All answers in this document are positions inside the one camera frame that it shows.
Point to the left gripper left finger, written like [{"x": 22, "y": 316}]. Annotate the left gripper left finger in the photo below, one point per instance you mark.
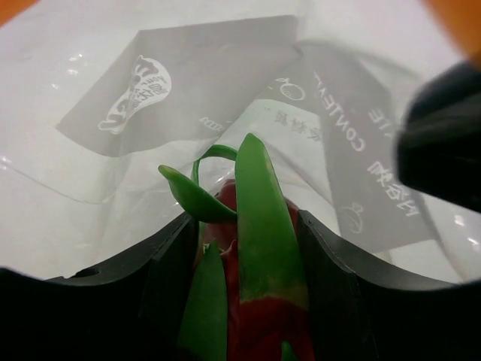
[{"x": 128, "y": 307}]

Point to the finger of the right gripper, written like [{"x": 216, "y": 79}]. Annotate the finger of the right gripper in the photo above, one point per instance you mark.
[{"x": 438, "y": 148}]

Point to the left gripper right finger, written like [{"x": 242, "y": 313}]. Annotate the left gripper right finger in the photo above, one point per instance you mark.
[{"x": 364, "y": 308}]

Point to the fake red dragon fruit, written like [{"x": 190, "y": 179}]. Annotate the fake red dragon fruit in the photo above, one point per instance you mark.
[{"x": 248, "y": 299}]

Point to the clear zip top bag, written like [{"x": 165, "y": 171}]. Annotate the clear zip top bag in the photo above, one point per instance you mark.
[{"x": 96, "y": 95}]

